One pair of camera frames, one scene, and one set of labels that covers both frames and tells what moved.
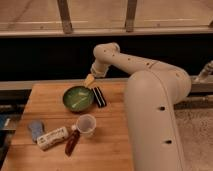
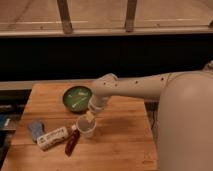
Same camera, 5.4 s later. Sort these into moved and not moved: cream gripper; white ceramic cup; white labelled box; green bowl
Moved: cream gripper
Not moved: white labelled box; white ceramic cup; green bowl
